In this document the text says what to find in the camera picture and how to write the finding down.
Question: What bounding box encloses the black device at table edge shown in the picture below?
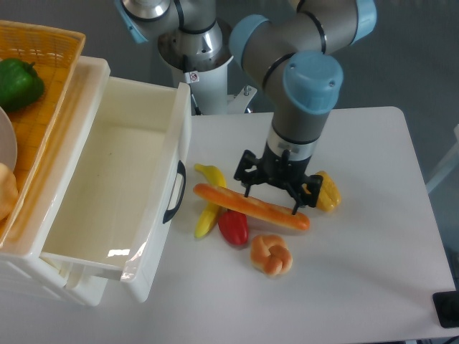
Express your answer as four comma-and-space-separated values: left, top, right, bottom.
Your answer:
432, 290, 458, 328

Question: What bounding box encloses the white plastic drawer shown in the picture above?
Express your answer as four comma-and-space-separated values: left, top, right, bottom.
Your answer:
41, 77, 191, 306

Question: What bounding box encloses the red toy bell pepper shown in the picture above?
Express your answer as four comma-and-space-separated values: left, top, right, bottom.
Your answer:
218, 210, 249, 246

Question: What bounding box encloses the yellow toy corn cob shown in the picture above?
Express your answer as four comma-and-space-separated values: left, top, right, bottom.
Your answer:
316, 171, 341, 212

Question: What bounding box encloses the white plastic drawer cabinet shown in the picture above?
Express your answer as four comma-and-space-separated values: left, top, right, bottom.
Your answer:
1, 57, 110, 306

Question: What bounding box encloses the long orange baguette bread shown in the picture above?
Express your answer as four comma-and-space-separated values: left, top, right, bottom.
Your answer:
193, 183, 310, 231

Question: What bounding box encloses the knotted bread roll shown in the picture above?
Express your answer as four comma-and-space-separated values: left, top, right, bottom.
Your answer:
250, 234, 293, 277

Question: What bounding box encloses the white plate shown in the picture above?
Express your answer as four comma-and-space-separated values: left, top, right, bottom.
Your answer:
0, 109, 17, 171

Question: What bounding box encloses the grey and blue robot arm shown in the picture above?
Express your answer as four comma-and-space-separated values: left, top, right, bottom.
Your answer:
115, 1, 377, 208

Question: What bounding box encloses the green toy bell pepper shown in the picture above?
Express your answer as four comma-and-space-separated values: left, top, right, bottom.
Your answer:
1, 58, 45, 112

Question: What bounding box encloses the pale round bread bun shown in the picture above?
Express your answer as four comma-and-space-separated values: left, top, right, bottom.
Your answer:
0, 163, 19, 220

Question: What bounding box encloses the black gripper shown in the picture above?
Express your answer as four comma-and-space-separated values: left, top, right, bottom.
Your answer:
234, 128, 323, 215

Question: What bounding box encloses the yellow toy banana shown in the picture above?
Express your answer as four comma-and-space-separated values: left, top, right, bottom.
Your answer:
194, 163, 228, 239

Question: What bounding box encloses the yellow woven plastic basket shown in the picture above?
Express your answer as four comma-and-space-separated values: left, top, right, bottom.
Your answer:
1, 20, 85, 241

